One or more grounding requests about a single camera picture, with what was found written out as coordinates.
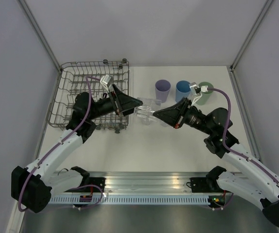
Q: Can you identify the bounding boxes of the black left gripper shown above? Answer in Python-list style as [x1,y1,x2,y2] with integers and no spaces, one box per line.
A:
[88,84,143,120]

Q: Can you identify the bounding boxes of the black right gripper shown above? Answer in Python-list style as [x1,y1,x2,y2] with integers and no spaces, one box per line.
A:
[153,97,214,135]

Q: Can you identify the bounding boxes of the clear glass cup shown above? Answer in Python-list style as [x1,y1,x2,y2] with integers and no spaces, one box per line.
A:
[142,118,155,126]
[134,98,162,121]
[158,119,169,127]

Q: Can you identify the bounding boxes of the blue plastic cup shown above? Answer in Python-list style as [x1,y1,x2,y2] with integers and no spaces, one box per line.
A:
[175,81,191,102]

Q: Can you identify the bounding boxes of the lavender plastic cup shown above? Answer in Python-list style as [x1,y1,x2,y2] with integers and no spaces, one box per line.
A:
[155,80,171,103]

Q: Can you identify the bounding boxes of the green plastic cup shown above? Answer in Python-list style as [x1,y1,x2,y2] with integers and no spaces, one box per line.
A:
[196,82,214,106]

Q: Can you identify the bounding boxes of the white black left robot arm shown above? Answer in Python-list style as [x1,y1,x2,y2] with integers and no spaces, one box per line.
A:
[11,85,143,213]

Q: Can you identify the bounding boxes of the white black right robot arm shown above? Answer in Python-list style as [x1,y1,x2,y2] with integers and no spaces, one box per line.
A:
[153,98,279,228]

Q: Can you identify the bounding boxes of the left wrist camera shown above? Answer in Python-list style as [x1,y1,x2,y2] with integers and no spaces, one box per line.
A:
[100,74,114,93]

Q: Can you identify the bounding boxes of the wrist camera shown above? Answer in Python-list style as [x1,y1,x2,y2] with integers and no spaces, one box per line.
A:
[100,74,114,93]
[189,83,209,105]

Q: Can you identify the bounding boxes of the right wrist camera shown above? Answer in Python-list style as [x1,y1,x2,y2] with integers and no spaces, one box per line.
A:
[189,83,209,105]

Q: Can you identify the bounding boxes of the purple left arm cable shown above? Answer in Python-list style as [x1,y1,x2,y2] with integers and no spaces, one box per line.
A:
[17,76,104,212]

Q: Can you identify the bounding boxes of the grey wire dish rack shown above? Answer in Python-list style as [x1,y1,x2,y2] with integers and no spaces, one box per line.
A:
[47,58,130,130]

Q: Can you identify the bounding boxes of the aluminium mounting rail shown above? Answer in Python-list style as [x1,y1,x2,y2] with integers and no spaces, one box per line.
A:
[49,171,247,195]

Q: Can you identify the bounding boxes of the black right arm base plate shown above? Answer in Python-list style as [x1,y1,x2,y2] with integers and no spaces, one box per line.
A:
[190,177,212,193]

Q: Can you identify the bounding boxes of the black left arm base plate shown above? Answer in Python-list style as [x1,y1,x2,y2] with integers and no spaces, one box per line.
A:
[88,177,106,191]

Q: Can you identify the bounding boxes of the white slotted cable duct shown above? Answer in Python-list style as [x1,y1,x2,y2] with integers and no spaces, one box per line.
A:
[49,194,209,205]

